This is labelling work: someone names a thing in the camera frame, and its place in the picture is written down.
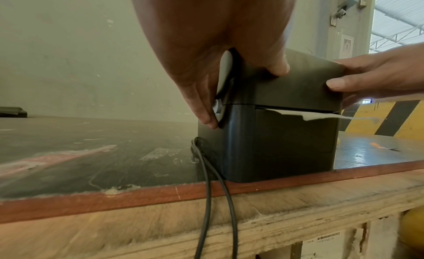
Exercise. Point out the person's right hand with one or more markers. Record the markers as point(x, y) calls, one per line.
point(387, 72)

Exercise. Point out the person's left hand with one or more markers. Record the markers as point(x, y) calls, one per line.
point(205, 30)

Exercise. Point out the black label printer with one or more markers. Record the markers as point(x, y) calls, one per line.
point(285, 142)

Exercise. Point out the small device with blue light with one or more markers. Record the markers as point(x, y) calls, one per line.
point(367, 101)

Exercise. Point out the white paper label strip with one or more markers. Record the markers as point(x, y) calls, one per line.
point(318, 115)

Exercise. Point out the yellow round object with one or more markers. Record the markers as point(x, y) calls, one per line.
point(414, 230)

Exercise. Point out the white barcode label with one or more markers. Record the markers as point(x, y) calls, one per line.
point(326, 242)

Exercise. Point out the black flat object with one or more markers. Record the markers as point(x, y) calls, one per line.
point(12, 112)

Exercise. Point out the grey wall fixture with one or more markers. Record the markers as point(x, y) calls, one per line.
point(349, 5)

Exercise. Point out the wooden table frame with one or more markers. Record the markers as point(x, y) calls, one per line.
point(132, 226)

